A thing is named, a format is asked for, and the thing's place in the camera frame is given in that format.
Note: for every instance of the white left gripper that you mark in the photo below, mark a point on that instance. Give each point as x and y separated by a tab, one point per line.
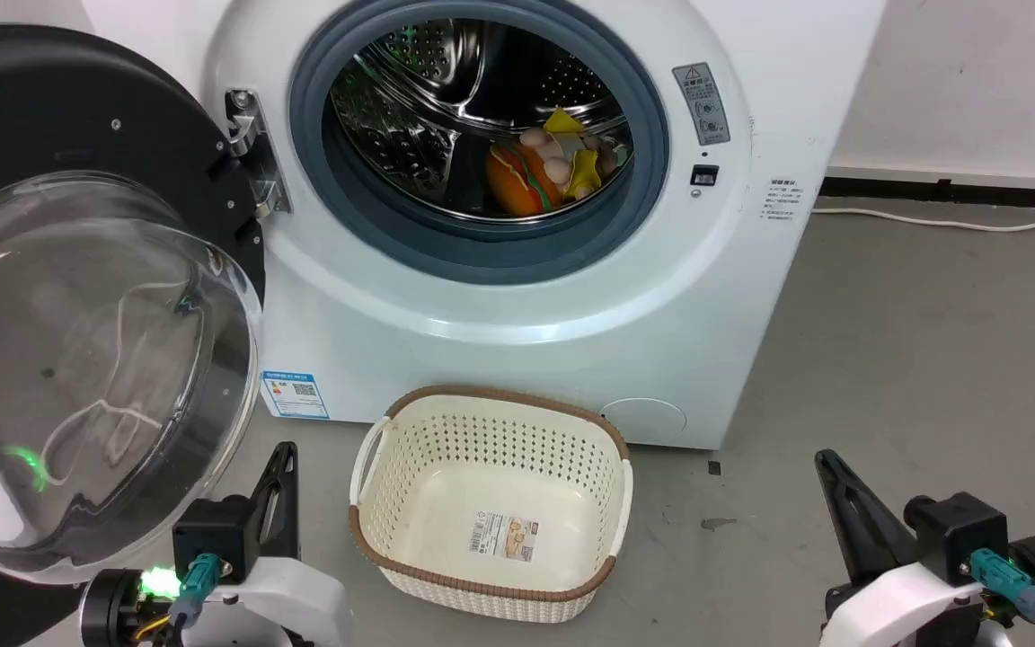
293	602

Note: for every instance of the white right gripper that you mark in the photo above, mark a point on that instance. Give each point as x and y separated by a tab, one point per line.
895	607

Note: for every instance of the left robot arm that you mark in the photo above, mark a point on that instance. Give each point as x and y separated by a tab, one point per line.
109	611

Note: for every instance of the white front-loading washing machine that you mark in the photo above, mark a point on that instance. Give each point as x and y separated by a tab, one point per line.
482	359

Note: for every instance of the chrome door hinge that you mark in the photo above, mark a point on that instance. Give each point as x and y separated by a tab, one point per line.
257	135

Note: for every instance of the black door latch socket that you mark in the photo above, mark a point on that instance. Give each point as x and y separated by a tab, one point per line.
704	174

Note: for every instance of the open washer door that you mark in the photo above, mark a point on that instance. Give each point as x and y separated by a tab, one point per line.
41	117

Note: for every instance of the blue energy label sticker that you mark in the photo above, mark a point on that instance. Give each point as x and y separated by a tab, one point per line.
295	395

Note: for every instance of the cream laundry basket brown rim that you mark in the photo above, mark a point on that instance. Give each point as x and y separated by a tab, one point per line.
446	449

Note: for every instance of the paper product label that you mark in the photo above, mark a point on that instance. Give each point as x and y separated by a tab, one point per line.
506	536

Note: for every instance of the round white filter cover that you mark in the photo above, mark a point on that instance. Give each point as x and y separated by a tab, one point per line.
643	420

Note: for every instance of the small printed text label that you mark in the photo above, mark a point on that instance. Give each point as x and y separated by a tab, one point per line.
782	199

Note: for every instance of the black baseboard strip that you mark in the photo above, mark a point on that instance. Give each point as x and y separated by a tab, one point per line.
958	192

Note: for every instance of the orange hamburger plush toy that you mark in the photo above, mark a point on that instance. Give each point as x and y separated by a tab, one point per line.
522	180

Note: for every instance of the stainless steel washer drum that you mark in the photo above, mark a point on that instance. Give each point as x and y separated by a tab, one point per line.
410	117

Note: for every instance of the grey warning sticker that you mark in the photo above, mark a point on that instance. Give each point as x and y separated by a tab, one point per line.
703	103

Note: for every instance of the doll with yellow clothes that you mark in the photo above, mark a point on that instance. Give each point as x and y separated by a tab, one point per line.
582	166

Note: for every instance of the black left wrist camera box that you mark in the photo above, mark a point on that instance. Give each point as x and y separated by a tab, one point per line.
212	535

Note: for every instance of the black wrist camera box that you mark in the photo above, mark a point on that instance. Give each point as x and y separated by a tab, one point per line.
958	526
212	535

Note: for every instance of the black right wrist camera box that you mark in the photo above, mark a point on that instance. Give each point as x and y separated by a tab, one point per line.
958	526

